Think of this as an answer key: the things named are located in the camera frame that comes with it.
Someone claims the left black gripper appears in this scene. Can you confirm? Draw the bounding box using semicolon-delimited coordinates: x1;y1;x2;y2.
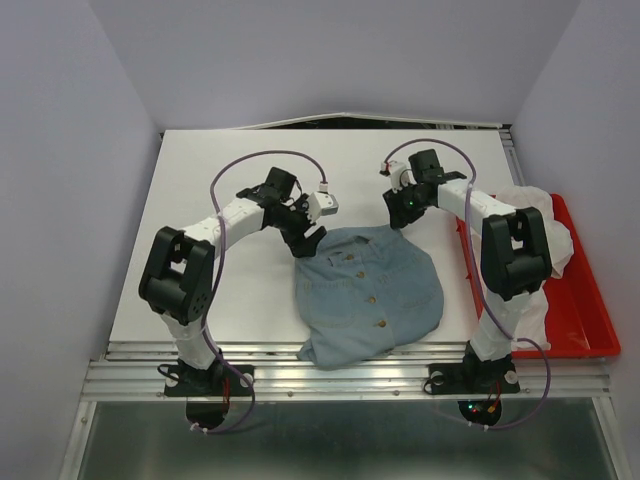
271;194;326;258

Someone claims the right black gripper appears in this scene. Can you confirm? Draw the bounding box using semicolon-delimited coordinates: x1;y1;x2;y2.
381;180;430;228

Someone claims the light blue denim skirt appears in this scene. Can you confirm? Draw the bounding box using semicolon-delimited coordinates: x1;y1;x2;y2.
294;225;444;370

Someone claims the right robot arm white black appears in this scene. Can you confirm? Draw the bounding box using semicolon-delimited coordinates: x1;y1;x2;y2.
380;149;552;390

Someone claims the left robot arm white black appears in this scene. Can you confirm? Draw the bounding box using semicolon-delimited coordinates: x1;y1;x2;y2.
138;167;338;394

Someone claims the white skirt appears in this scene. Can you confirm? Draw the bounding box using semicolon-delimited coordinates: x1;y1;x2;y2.
496;186;574;350

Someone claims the red plastic tray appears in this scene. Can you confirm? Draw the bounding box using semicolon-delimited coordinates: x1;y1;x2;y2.
457;193;622;360

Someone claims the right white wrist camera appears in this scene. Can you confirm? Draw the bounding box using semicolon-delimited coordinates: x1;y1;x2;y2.
379;160;412;193

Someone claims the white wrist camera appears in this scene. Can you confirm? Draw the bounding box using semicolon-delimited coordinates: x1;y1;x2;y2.
307;182;339;223
379;160;412;193

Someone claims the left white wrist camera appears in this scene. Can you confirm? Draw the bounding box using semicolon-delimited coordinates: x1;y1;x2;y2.
307;182;339;223

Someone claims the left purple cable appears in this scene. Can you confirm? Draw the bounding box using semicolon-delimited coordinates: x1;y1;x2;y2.
189;151;329;435

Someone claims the purple cable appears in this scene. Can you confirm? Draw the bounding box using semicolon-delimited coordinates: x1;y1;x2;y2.
382;138;554;432
189;151;329;435

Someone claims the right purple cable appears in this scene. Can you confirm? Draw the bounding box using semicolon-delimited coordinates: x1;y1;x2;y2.
382;138;554;432

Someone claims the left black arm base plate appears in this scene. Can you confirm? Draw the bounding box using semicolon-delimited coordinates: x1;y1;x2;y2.
157;362;251;398

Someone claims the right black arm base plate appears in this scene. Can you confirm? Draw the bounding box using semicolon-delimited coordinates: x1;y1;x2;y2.
428;362;521;395

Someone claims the aluminium extrusion frame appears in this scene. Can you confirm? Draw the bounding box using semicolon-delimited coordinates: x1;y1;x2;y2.
58;124;626;480

